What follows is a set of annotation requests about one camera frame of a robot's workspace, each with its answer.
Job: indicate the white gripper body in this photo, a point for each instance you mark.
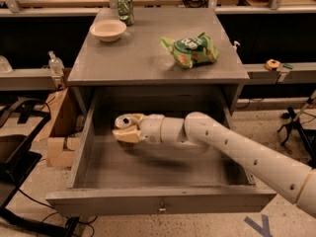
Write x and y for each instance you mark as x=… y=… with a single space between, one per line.
x=151 y=128

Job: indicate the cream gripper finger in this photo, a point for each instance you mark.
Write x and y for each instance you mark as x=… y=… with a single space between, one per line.
x=130 y=134
x=138 y=118

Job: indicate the orange soda can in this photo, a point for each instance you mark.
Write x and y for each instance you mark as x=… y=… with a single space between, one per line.
x=124 y=122

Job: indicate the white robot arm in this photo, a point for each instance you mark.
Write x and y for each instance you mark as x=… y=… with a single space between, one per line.
x=292 y=180

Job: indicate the open grey top drawer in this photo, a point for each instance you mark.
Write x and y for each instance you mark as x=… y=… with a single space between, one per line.
x=107 y=179

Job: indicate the green soda can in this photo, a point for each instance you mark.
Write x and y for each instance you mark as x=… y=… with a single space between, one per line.
x=125 y=11

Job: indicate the cardboard box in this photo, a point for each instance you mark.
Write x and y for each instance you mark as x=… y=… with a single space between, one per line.
x=64 y=111

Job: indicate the green chip bag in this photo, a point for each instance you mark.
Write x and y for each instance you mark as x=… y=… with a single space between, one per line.
x=191 y=51

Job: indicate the white bowl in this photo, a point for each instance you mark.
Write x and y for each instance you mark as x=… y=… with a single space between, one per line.
x=108 y=30

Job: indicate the clear plastic bottle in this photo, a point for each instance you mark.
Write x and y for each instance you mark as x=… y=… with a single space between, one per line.
x=55 y=64

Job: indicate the black office chair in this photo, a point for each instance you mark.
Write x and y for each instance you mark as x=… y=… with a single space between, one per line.
x=17 y=161

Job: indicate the small white spray bottle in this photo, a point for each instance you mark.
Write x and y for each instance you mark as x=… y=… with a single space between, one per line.
x=236 y=44

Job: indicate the black tripod stand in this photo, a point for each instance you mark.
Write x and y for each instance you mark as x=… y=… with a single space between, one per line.
x=308 y=136

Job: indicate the small green object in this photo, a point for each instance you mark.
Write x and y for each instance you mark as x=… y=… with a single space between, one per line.
x=288 y=66

